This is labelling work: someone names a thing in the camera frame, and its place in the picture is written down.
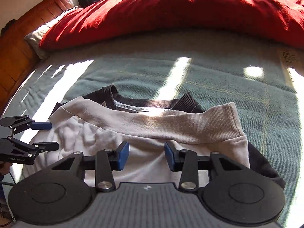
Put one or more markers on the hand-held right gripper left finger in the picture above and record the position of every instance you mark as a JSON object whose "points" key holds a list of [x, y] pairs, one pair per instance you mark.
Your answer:
{"points": [[123, 155]]}

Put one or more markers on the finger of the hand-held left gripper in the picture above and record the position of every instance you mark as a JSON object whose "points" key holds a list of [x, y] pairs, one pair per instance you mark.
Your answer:
{"points": [[40, 125], [47, 146]]}

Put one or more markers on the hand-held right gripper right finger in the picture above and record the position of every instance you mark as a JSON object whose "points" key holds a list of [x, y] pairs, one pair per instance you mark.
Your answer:
{"points": [[169, 155]]}

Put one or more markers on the grey and black raglan sweatshirt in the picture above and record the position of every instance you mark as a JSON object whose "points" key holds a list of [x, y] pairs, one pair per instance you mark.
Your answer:
{"points": [[154, 123]]}

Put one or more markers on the person's left hand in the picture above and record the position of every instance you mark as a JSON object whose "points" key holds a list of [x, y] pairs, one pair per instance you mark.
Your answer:
{"points": [[3, 168]]}

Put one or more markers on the wooden headboard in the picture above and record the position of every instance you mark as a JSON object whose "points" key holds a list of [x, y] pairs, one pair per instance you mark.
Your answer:
{"points": [[14, 59]]}

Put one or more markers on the green checked blanket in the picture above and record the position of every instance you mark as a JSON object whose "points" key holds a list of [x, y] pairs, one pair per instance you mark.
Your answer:
{"points": [[213, 80]]}

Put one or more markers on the grey pillow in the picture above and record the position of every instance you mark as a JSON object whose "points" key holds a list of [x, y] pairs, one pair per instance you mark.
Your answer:
{"points": [[38, 36]]}

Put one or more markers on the red duvet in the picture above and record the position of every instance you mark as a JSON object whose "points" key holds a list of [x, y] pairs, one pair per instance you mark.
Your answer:
{"points": [[166, 9]]}

